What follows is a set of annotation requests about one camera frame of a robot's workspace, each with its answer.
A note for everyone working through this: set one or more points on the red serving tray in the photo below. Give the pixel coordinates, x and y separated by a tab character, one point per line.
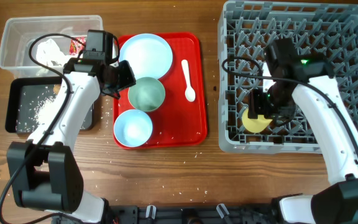
177	122

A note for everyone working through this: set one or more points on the yellow cup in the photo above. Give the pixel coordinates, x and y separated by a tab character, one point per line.
254	125

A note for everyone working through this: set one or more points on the white tissue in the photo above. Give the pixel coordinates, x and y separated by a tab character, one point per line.
49	54

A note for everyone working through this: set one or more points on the clear plastic waste bin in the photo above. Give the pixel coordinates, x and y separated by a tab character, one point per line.
20	32

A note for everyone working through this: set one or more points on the pile of white rice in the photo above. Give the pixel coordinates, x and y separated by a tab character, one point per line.
35	107

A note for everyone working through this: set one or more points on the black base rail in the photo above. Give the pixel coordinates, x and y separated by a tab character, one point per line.
219	214

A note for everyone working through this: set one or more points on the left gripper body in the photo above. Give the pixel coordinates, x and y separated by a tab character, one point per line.
121	78

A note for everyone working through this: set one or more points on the grey dishwasher rack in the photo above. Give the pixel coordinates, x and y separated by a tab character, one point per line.
245	28

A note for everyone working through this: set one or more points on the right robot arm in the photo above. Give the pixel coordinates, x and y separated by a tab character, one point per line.
307	83

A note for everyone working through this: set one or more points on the white plastic spoon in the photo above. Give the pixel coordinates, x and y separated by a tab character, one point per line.
189	91

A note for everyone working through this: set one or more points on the green bowl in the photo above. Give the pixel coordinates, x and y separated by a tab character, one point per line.
147	95

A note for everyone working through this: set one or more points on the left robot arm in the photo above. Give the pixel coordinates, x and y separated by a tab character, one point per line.
43	172

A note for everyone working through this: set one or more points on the red snack wrapper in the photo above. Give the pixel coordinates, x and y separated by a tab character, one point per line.
77	45

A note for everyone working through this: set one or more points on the black waste tray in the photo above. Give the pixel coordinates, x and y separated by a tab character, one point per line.
15	94

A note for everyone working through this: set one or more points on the light blue plate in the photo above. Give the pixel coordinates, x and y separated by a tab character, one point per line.
149	55

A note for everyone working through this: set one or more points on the light blue bowl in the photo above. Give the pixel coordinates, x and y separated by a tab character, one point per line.
133	128

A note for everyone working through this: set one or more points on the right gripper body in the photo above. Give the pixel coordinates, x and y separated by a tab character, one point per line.
271	103

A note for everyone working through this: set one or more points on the brown carrot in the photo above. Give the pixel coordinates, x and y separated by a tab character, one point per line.
56	88

